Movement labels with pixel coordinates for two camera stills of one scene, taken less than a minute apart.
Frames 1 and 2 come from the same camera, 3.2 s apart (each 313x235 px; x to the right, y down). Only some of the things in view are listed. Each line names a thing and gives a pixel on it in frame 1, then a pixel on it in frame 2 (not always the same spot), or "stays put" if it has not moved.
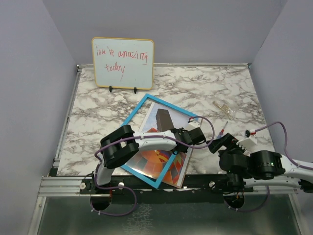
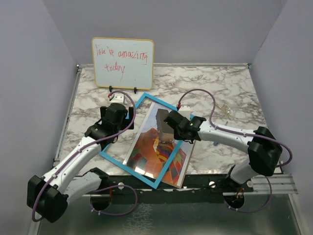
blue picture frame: (189, 115) stays put
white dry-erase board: (123, 63) stays put
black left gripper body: (182, 130) -> (127, 122)
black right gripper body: (230, 142) -> (178, 135)
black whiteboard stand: (110, 88) stays put
